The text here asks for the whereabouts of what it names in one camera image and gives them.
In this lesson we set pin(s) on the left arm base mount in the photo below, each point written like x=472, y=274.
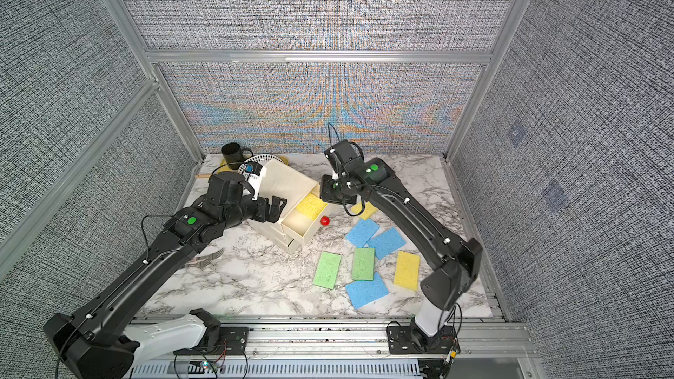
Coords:
x=218, y=339

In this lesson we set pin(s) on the yellow tray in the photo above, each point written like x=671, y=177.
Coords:
x=224, y=168

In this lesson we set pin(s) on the black mug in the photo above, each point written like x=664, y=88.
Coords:
x=234, y=155

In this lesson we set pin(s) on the white bowl black pattern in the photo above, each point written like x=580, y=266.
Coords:
x=261, y=159

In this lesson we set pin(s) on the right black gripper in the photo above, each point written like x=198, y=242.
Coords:
x=327, y=192

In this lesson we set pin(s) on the white three-drawer cabinet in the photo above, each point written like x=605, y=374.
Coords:
x=284, y=182

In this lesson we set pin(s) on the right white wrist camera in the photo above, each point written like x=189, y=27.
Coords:
x=335, y=164

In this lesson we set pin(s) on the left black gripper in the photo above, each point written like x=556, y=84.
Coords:
x=264, y=215

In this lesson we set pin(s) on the yellow sponge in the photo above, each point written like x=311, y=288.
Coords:
x=363, y=210
x=407, y=271
x=311, y=206

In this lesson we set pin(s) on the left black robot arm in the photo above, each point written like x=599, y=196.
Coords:
x=92, y=342

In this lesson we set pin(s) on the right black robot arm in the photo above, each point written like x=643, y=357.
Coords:
x=455, y=262

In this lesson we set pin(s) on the blue sponge left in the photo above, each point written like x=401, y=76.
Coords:
x=362, y=232

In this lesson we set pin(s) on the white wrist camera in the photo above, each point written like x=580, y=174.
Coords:
x=254, y=173
x=335, y=164

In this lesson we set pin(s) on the green sponge left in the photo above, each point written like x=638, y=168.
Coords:
x=327, y=270

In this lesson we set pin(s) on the green sponge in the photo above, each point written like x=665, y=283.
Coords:
x=363, y=268
x=327, y=270

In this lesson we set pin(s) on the blue sponge front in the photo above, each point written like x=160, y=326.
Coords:
x=362, y=293

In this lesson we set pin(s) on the aluminium front rail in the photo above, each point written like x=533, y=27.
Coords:
x=306, y=338

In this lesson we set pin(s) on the blue sponge right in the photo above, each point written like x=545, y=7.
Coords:
x=387, y=242

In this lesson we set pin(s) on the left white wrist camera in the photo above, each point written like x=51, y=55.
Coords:
x=254, y=173

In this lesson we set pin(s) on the green sponge right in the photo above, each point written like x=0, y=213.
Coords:
x=363, y=268

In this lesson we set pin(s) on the blue sponge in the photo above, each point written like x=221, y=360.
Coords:
x=362, y=232
x=387, y=242
x=362, y=293

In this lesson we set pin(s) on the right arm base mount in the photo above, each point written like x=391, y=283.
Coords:
x=410, y=340

